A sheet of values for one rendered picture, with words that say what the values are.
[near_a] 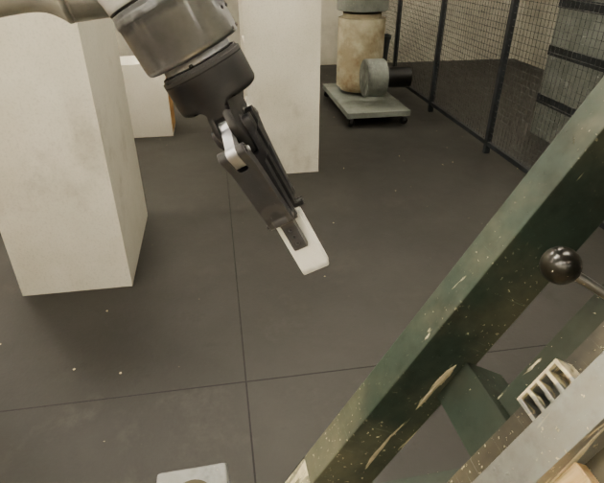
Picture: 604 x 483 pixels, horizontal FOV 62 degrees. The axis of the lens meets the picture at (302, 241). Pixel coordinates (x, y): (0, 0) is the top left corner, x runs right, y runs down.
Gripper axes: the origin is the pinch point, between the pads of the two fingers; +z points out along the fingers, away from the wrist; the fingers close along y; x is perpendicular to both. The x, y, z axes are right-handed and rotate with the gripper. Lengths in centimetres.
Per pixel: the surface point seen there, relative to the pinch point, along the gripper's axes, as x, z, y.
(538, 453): -13.5, 30.5, -9.3
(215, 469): 36, 39, 11
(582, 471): -16.9, 31.6, -11.8
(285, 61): 32, 32, 360
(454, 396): -6.3, 40.1, 10.2
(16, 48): 117, -49, 188
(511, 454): -10.9, 31.9, -7.5
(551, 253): -21.9, 9.8, -4.1
